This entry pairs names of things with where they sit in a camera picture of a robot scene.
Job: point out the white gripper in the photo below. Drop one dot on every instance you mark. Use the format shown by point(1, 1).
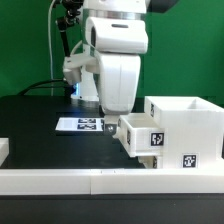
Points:
point(117, 86)

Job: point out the white drawer tray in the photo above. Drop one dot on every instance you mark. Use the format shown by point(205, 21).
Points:
point(151, 162)
point(140, 135)

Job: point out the white front drawer tray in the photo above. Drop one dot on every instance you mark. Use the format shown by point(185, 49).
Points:
point(151, 162)

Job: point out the white drawer cabinet box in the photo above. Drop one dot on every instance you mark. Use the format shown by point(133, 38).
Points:
point(193, 131)

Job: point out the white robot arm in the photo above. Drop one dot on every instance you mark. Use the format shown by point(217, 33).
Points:
point(77, 66)

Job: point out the printed marker sheet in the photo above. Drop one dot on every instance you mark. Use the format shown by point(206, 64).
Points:
point(80, 124)

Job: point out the white left barrier block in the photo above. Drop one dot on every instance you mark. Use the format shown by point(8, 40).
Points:
point(4, 152)

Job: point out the white front barrier rail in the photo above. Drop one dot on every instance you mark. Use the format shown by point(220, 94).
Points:
point(112, 181)

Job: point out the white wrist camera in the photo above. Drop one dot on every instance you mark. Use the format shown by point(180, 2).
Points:
point(116, 36)

